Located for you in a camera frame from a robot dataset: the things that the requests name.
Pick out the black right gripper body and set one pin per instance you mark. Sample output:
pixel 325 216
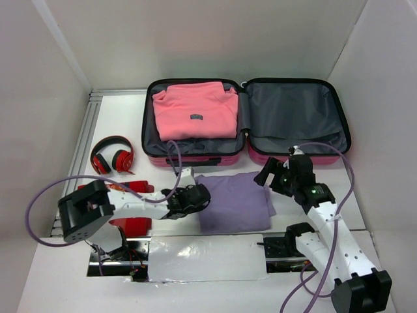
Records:
pixel 273 178

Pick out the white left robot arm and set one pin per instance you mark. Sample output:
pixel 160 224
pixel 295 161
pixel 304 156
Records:
pixel 71 219

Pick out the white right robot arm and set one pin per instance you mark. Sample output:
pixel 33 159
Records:
pixel 326 241

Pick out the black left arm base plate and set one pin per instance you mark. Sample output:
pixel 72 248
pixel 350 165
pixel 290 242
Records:
pixel 131 263

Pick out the red patterned cloth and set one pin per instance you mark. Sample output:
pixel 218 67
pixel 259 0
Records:
pixel 100 204

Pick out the pink hard-shell suitcase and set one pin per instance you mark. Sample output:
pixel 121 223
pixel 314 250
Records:
pixel 273 114

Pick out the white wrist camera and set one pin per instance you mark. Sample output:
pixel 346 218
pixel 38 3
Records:
pixel 295 151
pixel 186 178

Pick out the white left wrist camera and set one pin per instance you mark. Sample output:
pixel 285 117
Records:
pixel 186 178

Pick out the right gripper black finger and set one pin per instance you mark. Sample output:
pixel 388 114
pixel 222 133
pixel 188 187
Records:
pixel 261 178
pixel 273 166

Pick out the red black headphones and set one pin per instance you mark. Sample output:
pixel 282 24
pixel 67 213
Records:
pixel 121 161

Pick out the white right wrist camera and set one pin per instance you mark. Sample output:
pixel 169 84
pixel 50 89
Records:
pixel 295 151

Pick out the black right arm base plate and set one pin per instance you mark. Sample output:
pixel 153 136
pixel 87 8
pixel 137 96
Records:
pixel 279 259

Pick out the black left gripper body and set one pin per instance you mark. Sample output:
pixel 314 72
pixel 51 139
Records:
pixel 186 210

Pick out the pink sweatshirt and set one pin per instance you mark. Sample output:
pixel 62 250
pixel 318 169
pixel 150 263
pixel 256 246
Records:
pixel 196 111

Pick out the purple shirt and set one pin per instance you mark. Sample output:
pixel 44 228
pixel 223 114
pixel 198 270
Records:
pixel 238 204

